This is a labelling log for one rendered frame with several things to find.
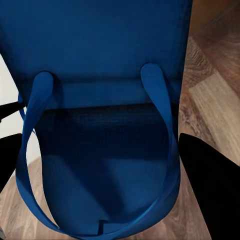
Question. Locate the sandal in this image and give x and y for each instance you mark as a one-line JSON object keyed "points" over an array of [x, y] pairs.
{"points": [[101, 81], [21, 111]]}

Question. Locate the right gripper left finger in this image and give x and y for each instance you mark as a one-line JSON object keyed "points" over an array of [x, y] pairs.
{"points": [[9, 151]]}

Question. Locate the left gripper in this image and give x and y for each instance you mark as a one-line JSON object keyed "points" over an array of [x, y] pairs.
{"points": [[7, 110]]}

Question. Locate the sliding door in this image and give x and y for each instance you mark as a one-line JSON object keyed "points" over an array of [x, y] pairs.
{"points": [[204, 11]]}

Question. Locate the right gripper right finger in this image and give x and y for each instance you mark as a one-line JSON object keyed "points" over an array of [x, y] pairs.
{"points": [[215, 180]]}

